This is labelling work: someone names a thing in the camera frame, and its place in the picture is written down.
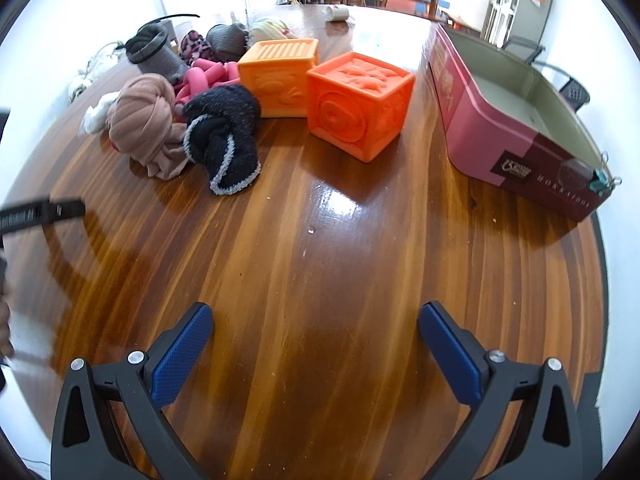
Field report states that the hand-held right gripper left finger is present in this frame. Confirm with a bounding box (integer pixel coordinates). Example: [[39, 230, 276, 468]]
[[50, 301, 215, 480]]

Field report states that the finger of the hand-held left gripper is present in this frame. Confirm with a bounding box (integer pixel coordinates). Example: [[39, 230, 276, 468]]
[[0, 199, 87, 237]]

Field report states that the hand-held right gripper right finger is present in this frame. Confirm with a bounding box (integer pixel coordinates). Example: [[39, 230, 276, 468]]
[[418, 301, 604, 480]]

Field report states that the small white sock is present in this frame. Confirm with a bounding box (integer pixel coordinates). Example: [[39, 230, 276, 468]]
[[79, 92, 121, 136]]

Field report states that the beige sock ball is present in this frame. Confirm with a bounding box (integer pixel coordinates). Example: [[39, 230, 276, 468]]
[[107, 74, 193, 180]]

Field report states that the grey ribbed sock dark cuff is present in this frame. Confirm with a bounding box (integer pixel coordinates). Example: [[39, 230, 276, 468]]
[[126, 22, 192, 85]]

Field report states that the black sock grey trim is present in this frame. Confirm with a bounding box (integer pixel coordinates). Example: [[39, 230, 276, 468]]
[[183, 84, 263, 196]]

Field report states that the pink leopard print sock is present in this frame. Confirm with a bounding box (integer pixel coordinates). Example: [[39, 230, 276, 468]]
[[180, 30, 215, 64]]

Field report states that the pink toy dumbbell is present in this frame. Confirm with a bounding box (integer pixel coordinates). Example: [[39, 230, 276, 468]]
[[192, 58, 241, 88]]

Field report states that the pink rectangular tin box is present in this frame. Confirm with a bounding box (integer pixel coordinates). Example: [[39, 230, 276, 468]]
[[427, 22, 613, 223]]

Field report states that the grey sock ball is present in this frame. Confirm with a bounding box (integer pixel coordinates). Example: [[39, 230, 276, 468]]
[[206, 23, 249, 62]]

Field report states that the light orange embossed toy cube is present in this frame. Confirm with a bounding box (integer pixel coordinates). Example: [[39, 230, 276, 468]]
[[237, 38, 320, 119]]

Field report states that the deep orange embossed toy cube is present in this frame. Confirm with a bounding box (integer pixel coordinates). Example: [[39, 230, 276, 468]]
[[306, 52, 416, 163]]

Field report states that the yellow pink sock ball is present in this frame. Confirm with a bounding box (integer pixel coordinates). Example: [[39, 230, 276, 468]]
[[248, 17, 297, 47]]

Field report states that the white cloth bundle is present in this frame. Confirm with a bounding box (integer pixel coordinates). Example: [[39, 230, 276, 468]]
[[68, 41, 127, 102]]

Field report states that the teal binder clip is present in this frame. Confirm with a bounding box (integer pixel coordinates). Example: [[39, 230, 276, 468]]
[[589, 152, 622, 194]]

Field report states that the black metal chair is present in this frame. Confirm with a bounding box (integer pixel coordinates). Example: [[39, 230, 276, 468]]
[[531, 60, 592, 112], [501, 35, 547, 64]]

